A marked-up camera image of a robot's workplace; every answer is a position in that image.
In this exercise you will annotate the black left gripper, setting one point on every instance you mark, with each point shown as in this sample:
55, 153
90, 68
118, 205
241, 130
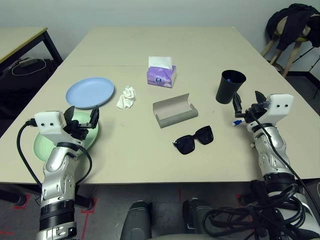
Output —
77, 131

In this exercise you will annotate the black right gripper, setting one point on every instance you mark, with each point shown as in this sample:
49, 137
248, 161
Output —
253, 113

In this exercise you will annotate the white tissue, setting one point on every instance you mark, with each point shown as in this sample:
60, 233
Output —
126, 98

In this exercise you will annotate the green plastic plate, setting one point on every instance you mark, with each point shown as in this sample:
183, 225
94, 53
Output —
41, 147

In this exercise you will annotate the grey glasses case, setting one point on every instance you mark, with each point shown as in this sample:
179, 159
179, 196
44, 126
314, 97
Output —
175, 117

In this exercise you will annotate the black sunglasses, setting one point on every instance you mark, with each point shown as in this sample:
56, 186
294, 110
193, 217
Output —
186, 146

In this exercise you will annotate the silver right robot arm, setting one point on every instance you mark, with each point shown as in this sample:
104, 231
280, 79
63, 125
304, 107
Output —
272, 150

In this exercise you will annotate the black plastic cup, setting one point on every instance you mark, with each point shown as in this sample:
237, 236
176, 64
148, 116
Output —
226, 92

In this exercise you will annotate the grey power adapter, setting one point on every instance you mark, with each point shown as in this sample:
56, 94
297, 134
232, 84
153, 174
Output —
26, 62

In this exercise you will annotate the yellow-green stool cushion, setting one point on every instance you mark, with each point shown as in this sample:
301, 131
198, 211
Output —
300, 38

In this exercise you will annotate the black table leg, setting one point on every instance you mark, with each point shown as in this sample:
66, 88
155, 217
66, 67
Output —
85, 200
12, 196

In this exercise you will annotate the purple tissue box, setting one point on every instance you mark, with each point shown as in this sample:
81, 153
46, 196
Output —
161, 75

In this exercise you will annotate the wooden stool with black jacket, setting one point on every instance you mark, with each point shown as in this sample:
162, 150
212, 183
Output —
292, 20

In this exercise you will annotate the grey robot left leg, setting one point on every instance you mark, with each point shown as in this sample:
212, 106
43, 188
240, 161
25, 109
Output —
136, 220

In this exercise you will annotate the grey robot leg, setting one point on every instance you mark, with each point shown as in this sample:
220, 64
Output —
136, 220
197, 212

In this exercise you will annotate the grey robot right leg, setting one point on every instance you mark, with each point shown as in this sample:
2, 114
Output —
197, 212

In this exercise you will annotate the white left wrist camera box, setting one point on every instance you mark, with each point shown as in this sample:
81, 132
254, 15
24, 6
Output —
47, 120

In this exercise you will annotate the beige side table black frame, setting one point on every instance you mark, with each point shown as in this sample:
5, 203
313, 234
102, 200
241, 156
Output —
15, 40

